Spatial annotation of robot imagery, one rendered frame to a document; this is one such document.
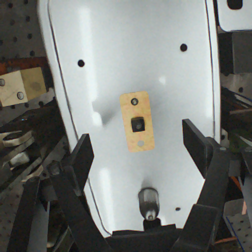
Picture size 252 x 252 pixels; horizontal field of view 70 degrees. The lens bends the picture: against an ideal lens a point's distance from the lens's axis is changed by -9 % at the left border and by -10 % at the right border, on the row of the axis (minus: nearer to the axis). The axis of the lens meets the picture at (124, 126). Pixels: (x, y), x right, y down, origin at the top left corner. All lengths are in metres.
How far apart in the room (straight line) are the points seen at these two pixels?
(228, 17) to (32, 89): 0.25
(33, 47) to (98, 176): 0.43
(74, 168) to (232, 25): 0.25
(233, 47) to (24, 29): 0.53
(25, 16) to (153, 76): 0.47
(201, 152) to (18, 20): 0.59
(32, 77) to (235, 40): 0.27
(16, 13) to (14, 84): 0.45
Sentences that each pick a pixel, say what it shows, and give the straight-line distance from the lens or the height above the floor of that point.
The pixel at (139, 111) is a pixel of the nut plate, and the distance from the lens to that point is 0.26.
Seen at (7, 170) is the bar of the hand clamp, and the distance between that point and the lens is 0.24.
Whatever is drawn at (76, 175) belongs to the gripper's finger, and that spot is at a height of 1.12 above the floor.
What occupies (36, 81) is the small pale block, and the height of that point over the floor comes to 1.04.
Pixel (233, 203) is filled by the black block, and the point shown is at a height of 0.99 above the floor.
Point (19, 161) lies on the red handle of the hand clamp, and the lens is 0.25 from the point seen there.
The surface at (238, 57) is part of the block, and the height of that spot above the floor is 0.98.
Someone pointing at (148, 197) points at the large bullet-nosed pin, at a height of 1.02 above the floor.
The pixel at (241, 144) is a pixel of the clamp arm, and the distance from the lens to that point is 0.31.
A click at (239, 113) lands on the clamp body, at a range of 0.38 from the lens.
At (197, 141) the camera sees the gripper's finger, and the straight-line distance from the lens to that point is 0.17.
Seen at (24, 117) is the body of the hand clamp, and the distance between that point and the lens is 0.32.
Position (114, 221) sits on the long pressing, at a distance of 0.37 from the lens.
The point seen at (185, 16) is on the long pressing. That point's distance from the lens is 0.27.
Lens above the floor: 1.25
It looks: 70 degrees down
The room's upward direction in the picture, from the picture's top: 175 degrees counter-clockwise
